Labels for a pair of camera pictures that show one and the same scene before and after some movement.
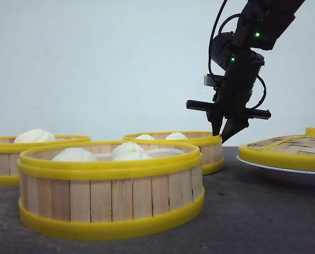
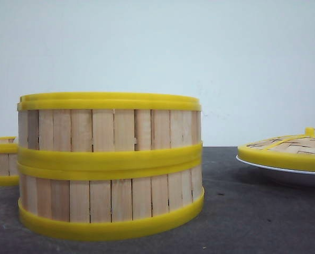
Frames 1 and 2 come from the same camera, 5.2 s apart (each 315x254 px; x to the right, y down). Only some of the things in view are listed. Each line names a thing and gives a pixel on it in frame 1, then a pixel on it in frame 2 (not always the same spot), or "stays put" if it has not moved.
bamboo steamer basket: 3,154 stays put
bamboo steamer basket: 73,195 stays put
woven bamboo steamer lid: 307,152 stays put
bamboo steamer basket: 210,146 → 108,129
